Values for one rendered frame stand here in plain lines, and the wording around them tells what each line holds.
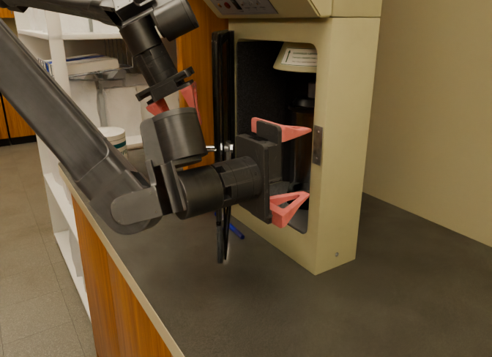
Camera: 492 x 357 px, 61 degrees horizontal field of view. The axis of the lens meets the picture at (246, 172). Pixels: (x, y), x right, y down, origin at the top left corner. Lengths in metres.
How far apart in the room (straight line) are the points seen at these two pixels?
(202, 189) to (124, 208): 0.09
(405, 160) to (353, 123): 0.42
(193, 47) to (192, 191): 0.55
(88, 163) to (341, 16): 0.44
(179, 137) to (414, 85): 0.76
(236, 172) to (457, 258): 0.61
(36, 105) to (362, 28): 0.51
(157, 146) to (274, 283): 0.41
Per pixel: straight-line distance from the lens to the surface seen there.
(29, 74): 0.56
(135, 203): 0.48
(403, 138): 1.16
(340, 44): 0.72
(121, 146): 1.31
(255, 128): 0.56
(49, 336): 2.31
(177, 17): 0.73
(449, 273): 0.93
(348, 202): 0.82
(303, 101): 0.86
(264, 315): 0.74
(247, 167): 0.51
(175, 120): 0.49
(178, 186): 0.48
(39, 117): 0.54
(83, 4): 0.86
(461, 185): 1.10
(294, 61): 0.80
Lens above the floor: 1.40
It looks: 20 degrees down
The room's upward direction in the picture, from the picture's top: straight up
